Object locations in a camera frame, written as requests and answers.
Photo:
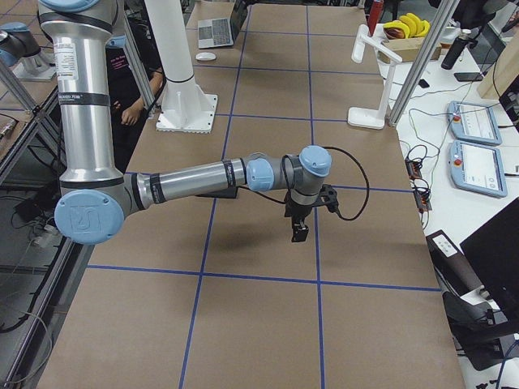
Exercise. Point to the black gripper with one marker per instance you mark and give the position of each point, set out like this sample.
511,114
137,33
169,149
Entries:
296,212

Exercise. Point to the black mouse pad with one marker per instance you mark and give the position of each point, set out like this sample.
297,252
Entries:
228,193

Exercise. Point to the grey laptop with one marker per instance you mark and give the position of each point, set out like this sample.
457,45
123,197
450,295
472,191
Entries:
222,32

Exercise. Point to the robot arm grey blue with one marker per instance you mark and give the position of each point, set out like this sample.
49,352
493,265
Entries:
20,50
98,193

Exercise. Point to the white computer mouse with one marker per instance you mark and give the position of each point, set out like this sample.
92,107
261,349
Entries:
205,57

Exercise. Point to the lower blue teach pendant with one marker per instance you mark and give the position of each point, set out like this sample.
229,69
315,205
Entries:
477,168

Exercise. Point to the blue teach pendant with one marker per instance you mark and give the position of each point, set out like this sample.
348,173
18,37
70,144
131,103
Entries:
473,123
477,168

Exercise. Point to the black monitor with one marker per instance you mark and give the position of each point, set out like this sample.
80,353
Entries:
492,252

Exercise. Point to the upper blue teach pendant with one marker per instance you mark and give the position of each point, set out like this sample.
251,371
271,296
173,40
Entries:
473,123

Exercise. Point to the cardboard box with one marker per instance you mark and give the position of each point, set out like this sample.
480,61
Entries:
407,49

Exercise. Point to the seated person in black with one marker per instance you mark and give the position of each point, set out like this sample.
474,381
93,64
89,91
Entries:
128,115

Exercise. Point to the black smartphone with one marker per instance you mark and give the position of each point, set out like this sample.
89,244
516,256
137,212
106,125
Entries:
468,77

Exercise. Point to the yellow bananas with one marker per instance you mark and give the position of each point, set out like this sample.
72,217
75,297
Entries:
406,26

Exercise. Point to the red cylinder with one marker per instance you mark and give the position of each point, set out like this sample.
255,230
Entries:
376,9

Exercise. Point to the black water bottle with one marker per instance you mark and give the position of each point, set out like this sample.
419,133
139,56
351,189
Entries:
456,49

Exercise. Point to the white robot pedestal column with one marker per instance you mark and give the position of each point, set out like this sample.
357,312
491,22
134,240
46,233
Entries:
184,107

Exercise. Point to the aluminium frame post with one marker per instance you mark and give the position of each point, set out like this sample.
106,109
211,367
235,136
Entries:
444,13

